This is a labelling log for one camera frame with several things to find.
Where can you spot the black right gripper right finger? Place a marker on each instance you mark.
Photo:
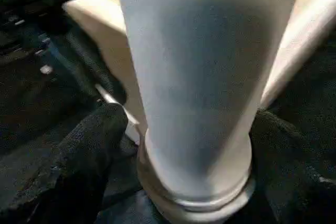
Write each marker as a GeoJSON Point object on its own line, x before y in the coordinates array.
{"type": "Point", "coordinates": [294, 176]}

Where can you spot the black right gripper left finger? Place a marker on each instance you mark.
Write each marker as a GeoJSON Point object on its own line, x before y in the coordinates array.
{"type": "Point", "coordinates": [78, 166]}

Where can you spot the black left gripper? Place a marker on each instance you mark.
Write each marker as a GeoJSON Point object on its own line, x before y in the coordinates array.
{"type": "Point", "coordinates": [39, 1]}

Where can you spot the white plastic table top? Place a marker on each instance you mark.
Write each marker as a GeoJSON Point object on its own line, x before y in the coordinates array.
{"type": "Point", "coordinates": [92, 16]}

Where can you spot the white plastic table leg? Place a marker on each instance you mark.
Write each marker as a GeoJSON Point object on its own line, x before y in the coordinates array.
{"type": "Point", "coordinates": [197, 64]}

